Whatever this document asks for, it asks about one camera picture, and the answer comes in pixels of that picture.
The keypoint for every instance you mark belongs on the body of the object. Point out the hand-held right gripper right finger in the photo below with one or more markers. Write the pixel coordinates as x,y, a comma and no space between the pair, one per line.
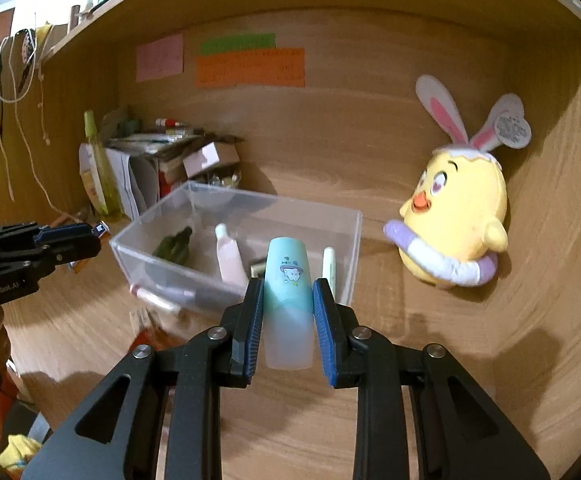
323,332

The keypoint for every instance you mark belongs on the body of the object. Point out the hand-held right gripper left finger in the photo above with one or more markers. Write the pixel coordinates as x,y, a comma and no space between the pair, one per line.
255,332

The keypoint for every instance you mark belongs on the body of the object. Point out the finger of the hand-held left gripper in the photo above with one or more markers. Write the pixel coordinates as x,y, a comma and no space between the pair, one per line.
65,231
70,252

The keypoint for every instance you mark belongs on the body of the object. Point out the small white blue object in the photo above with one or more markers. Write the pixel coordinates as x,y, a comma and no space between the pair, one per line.
101,229

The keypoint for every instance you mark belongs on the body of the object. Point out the teal white bottle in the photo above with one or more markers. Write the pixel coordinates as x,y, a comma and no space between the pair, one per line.
288,290

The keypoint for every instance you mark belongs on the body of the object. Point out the white green slim tube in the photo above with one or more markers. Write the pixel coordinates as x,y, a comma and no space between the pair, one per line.
329,265

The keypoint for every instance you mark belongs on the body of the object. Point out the pink tube with white cap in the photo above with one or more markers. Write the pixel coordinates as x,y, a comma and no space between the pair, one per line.
230,260

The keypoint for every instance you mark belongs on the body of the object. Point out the dark green glass bottle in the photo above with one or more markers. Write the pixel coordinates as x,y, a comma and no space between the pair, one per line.
170,247

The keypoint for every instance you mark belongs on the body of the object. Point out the clear plastic storage box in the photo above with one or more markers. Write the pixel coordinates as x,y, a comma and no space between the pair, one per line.
170,270

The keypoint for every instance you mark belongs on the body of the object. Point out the brown pencil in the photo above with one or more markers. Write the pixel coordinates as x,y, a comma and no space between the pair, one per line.
65,219

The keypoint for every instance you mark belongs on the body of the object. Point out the small yellow bottle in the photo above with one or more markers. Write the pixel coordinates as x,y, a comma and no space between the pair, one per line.
91,192

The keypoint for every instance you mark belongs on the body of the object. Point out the green spray bottle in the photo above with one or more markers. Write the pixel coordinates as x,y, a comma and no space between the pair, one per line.
103,175

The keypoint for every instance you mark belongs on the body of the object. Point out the white paper sheet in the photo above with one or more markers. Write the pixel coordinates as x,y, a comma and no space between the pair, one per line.
130,180

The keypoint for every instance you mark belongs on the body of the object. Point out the pink white lip balm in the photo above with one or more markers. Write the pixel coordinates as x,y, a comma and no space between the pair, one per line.
155,299

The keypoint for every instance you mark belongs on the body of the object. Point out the red paper packet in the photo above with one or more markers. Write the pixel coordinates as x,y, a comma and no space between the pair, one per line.
145,335

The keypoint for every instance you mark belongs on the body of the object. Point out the stack of cardboard boxes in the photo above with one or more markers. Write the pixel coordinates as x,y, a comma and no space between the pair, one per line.
170,155

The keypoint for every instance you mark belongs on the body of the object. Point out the red white marker pen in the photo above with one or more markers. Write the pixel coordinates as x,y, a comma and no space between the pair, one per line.
169,122

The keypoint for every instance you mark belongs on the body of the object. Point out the small white box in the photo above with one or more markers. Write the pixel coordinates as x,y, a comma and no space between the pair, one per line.
205,157

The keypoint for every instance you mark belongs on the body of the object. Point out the polka dot headband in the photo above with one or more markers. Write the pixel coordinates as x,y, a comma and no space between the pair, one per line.
24,55

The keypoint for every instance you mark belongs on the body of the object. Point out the yellow chick plush toy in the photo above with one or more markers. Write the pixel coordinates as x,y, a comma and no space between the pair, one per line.
465,210

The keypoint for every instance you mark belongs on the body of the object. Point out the pink sticky note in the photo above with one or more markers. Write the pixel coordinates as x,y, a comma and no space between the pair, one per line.
160,57

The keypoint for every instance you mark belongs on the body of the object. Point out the orange sticky note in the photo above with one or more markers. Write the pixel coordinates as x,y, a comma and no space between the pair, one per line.
250,67

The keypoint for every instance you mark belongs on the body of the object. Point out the green sticky note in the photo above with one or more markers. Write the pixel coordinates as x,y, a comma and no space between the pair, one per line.
238,44

